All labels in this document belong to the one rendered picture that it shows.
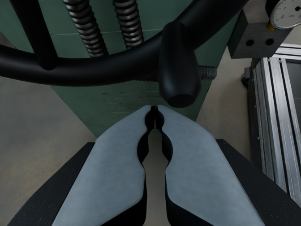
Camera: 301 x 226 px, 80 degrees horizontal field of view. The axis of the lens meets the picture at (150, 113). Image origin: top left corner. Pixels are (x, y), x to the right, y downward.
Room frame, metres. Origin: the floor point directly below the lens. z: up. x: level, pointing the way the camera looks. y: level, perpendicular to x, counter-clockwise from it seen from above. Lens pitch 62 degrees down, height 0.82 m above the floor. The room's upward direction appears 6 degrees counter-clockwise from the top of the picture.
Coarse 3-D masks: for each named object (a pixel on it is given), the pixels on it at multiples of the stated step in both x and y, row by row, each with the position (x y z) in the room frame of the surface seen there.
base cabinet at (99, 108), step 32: (0, 0) 0.31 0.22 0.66; (96, 0) 0.30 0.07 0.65; (160, 0) 0.29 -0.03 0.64; (192, 0) 0.29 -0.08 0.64; (64, 32) 0.31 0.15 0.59; (224, 32) 0.28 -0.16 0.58; (64, 96) 0.31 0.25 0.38; (96, 96) 0.30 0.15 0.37; (128, 96) 0.30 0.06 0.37; (160, 96) 0.29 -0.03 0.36; (96, 128) 0.31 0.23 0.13
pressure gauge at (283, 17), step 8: (272, 0) 0.23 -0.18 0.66; (280, 0) 0.22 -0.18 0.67; (288, 0) 0.22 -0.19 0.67; (296, 0) 0.22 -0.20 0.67; (272, 8) 0.22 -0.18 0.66; (280, 8) 0.22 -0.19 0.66; (288, 8) 0.22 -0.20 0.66; (272, 16) 0.22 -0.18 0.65; (280, 16) 0.22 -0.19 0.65; (288, 16) 0.22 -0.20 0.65; (296, 16) 0.22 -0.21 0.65; (272, 24) 0.22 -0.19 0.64; (280, 24) 0.22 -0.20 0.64; (288, 24) 0.22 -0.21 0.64; (296, 24) 0.22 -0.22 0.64
